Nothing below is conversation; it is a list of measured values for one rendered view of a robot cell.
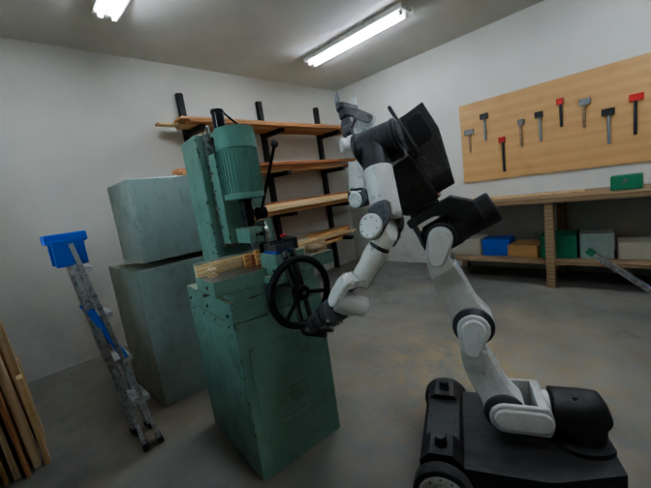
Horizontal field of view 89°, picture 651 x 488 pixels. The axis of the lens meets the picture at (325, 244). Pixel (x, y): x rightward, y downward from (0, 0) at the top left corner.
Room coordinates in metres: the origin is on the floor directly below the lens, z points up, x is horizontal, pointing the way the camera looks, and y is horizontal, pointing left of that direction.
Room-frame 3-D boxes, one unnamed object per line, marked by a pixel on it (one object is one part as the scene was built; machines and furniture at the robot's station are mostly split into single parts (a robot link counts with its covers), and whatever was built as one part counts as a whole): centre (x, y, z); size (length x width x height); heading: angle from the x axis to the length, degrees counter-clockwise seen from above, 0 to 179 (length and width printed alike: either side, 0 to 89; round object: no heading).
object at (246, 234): (1.54, 0.34, 1.03); 0.14 x 0.07 x 0.09; 38
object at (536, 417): (1.15, -0.64, 0.28); 0.21 x 0.20 x 0.13; 68
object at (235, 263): (1.59, 0.25, 0.92); 0.62 x 0.02 x 0.04; 128
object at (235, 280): (1.46, 0.24, 0.87); 0.61 x 0.30 x 0.06; 128
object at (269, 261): (1.39, 0.19, 0.91); 0.15 x 0.14 x 0.09; 128
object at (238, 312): (1.62, 0.40, 0.76); 0.57 x 0.45 x 0.09; 38
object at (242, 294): (1.48, 0.29, 0.82); 0.40 x 0.21 x 0.04; 128
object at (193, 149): (1.76, 0.51, 1.16); 0.22 x 0.22 x 0.72; 38
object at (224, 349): (1.62, 0.40, 0.35); 0.58 x 0.45 x 0.71; 38
